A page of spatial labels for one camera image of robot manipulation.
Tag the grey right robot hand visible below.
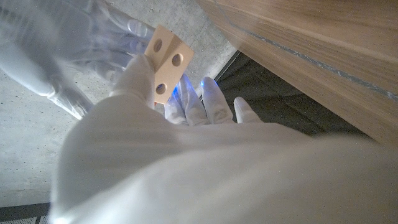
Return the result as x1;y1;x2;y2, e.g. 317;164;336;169
0;0;156;121

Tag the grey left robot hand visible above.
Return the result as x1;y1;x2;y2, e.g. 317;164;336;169
49;54;398;224

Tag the wooden block with holes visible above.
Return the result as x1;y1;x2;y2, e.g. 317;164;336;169
144;24;195;105

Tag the black backdrop curtain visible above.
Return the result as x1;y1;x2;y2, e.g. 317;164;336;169
198;51;371;138

